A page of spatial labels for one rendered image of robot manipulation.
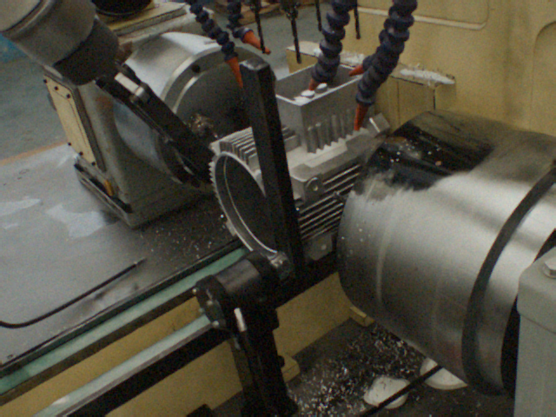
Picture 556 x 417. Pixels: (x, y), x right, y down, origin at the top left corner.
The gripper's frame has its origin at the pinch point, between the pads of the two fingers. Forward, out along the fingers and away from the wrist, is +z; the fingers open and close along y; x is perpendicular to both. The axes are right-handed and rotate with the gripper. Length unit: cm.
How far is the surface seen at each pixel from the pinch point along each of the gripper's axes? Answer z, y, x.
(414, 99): 9.9, -17.9, -21.2
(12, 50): 129, 547, -20
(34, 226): 18, 57, 29
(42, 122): 119, 355, 14
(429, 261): 1.3, -39.0, -2.0
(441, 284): 2.1, -40.9, -0.9
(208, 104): 7.2, 14.7, -8.8
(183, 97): 3.0, 14.7, -6.7
